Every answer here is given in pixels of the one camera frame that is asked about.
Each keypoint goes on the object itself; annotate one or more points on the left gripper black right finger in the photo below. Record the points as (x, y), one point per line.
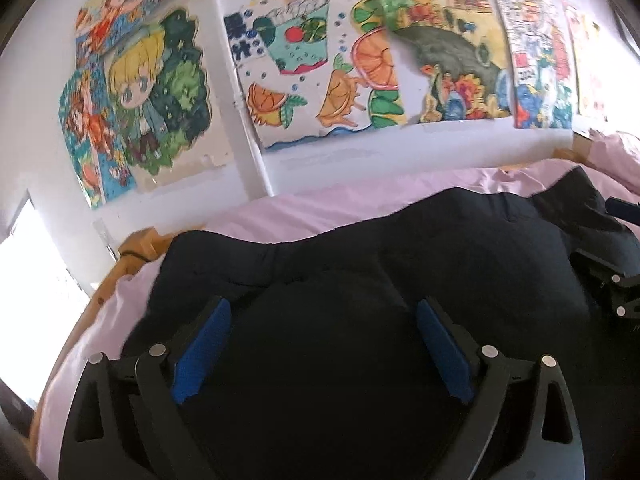
(520, 421)

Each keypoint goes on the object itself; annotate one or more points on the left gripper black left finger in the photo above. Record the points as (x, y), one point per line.
(125, 420)

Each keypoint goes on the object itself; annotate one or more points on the black puffer jacket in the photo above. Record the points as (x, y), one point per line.
(325, 374)

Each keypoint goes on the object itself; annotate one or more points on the pink bed duvet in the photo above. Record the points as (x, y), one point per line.
(611, 161)

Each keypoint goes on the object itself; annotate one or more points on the bright window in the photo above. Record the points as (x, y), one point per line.
(45, 286)

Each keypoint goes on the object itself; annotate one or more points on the pale cartoon drawing poster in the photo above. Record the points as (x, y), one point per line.
(596, 74)

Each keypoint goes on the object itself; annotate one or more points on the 2024 dragon drawing poster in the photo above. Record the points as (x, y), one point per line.
(542, 61)

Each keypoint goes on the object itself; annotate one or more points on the orange hair girl drawing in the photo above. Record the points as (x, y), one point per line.
(88, 124)

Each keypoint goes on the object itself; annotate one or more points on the dark fish flowers drawing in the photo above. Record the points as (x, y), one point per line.
(460, 47)

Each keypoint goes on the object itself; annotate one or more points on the blond anime character drawing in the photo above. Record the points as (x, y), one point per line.
(166, 112)

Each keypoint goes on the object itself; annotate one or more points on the fruit juice drawing poster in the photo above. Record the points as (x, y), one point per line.
(309, 69)

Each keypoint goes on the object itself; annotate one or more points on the red hair girl drawing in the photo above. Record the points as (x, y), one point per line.
(101, 24)

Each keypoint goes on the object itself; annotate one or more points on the wooden bed frame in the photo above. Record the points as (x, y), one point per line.
(100, 284)

